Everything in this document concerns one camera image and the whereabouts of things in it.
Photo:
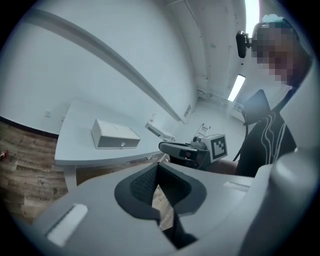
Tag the person's right forearm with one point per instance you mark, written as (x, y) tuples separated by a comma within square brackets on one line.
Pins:
[(225, 167)]

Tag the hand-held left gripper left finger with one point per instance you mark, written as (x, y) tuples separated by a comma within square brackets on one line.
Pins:
[(100, 212)]

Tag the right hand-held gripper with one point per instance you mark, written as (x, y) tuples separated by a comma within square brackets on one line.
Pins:
[(217, 148)]

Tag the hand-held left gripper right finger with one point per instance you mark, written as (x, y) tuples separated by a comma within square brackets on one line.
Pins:
[(212, 195)]

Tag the black head camera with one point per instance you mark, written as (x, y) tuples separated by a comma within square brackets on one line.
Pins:
[(242, 43)]

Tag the grey drawer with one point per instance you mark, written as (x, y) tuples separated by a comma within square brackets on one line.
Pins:
[(110, 144)]

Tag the long ceiling light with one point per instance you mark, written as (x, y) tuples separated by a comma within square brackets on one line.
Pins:
[(237, 87), (252, 15)]

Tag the large white table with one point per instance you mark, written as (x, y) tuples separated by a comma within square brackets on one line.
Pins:
[(75, 140)]

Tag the teal head band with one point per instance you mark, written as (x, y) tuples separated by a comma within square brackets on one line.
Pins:
[(273, 18)]

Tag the white wall socket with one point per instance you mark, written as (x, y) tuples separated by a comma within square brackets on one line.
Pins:
[(47, 113), (63, 117), (187, 111)]

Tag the person's head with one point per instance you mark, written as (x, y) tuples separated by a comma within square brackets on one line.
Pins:
[(280, 50)]

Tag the red bottle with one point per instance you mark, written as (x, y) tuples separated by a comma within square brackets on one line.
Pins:
[(3, 155)]

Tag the white rectangular box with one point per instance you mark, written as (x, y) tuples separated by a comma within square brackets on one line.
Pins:
[(112, 128)]

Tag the person's black printed shirt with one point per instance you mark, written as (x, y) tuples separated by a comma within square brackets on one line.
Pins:
[(267, 145)]

